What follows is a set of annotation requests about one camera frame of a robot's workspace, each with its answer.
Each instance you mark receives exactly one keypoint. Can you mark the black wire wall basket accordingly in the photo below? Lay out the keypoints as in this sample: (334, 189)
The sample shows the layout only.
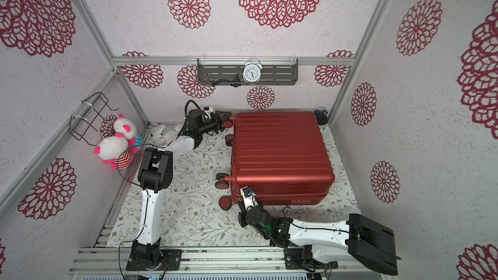
(95, 122)

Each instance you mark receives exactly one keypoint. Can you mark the teal twin-bell alarm clock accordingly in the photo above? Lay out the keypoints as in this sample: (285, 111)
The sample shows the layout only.
(321, 115)

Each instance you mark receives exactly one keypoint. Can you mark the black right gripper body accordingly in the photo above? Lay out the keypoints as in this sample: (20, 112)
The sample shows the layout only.
(241, 204)

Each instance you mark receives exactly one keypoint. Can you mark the red hard-shell suitcase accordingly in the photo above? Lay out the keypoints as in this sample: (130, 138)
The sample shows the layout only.
(281, 155)

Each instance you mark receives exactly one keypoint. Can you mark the white pink plush striped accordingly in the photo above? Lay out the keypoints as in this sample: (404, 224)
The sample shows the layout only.
(117, 151)

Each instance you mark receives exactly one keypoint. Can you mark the white pink plush upper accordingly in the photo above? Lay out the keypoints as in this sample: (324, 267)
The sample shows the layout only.
(124, 127)

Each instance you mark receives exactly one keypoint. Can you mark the grey metal wall shelf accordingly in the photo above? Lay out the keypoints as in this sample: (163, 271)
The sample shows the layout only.
(281, 74)

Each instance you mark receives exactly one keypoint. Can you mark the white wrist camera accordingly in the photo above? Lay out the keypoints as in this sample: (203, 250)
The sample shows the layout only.
(248, 196)
(209, 112)

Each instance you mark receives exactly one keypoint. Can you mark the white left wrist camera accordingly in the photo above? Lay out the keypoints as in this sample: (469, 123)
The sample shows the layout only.
(209, 112)

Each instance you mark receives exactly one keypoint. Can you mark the white alarm clock on shelf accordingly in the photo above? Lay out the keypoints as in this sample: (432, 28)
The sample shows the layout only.
(252, 71)

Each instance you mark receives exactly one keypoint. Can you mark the black item on shelf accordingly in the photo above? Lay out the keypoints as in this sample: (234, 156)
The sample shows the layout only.
(225, 82)

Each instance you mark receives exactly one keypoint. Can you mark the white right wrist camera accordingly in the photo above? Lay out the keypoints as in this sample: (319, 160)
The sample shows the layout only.
(248, 196)

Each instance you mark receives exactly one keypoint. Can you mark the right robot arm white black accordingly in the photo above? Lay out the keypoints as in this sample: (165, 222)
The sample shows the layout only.
(367, 241)

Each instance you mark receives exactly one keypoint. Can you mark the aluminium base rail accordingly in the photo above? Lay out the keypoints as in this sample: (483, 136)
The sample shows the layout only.
(211, 263)

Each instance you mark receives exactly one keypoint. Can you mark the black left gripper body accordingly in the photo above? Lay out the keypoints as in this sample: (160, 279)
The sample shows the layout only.
(213, 124)

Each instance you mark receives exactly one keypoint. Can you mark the white plush toy on table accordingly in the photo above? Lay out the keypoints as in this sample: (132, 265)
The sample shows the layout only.
(163, 134)

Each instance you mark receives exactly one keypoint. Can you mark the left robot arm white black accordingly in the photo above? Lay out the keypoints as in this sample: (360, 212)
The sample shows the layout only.
(155, 176)

